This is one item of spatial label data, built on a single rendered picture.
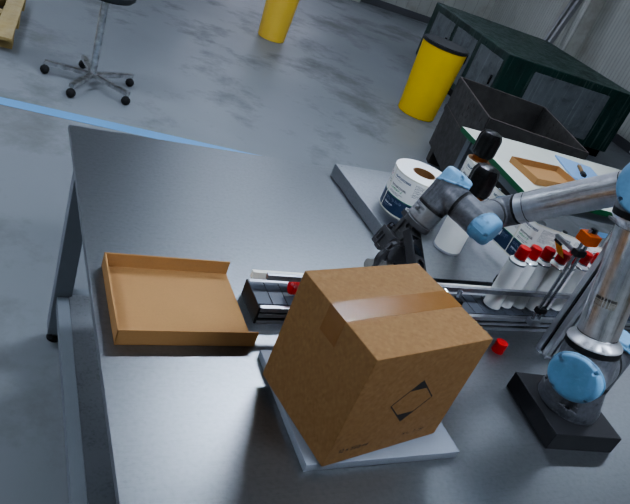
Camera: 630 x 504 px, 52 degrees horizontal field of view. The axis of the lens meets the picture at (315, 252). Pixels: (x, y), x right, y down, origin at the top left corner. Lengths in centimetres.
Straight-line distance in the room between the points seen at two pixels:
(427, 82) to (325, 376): 552
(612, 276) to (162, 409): 91
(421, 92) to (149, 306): 537
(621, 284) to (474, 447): 46
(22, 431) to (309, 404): 124
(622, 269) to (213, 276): 91
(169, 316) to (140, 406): 27
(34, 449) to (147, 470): 110
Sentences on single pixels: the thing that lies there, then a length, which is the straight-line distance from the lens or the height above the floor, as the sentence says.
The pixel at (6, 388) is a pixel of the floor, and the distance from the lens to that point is 239.
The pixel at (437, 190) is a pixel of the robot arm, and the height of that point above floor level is 121.
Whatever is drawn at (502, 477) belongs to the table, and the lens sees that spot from 147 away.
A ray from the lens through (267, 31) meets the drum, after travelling 736.
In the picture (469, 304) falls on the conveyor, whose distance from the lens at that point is 186.
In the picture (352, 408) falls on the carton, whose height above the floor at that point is 101.
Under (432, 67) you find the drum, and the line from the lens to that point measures 650.
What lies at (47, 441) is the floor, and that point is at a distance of 225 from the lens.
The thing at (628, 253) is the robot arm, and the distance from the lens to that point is 139.
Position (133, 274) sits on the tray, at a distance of 153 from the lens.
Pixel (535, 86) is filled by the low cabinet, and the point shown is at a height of 57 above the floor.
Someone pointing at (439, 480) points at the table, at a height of 83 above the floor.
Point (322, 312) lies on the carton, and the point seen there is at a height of 109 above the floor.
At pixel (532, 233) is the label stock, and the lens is 211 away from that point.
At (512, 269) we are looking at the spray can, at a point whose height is 102.
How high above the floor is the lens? 173
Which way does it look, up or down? 29 degrees down
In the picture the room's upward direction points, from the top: 22 degrees clockwise
